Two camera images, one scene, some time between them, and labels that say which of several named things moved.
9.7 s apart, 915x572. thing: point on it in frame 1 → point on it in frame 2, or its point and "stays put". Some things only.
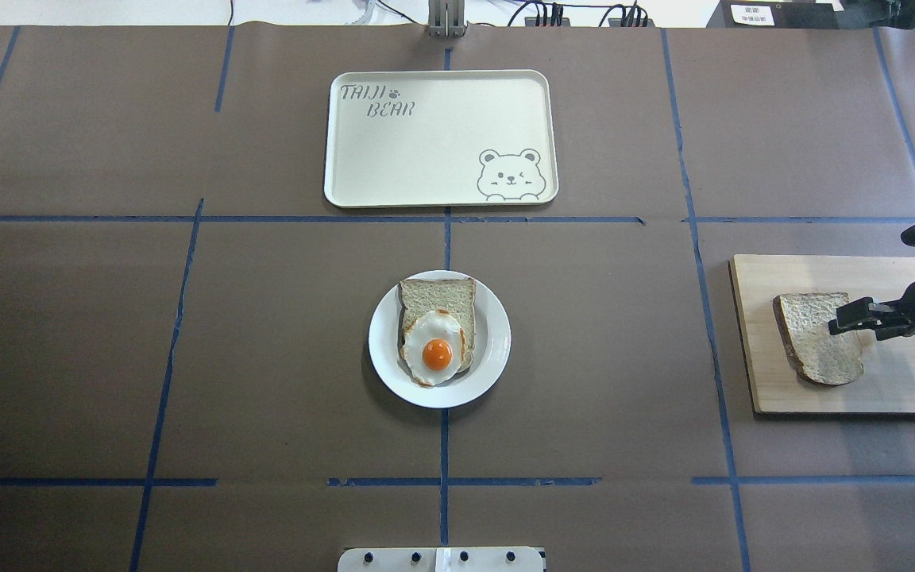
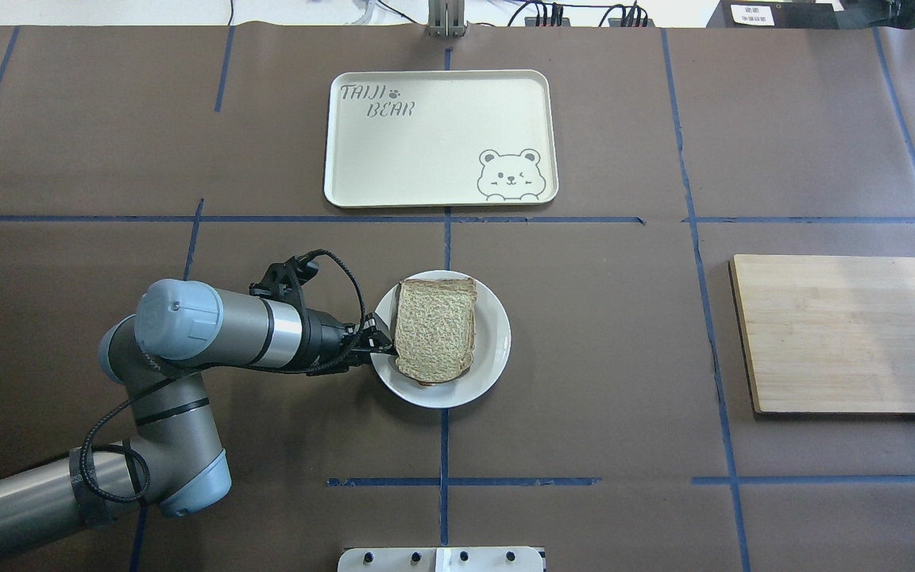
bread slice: (820, 357) → (435, 328)
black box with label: (774, 14) stays put
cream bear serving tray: (442, 138) stays put
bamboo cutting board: (901, 374) stays put
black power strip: (565, 21) stays put
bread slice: (455, 295) → (432, 383)
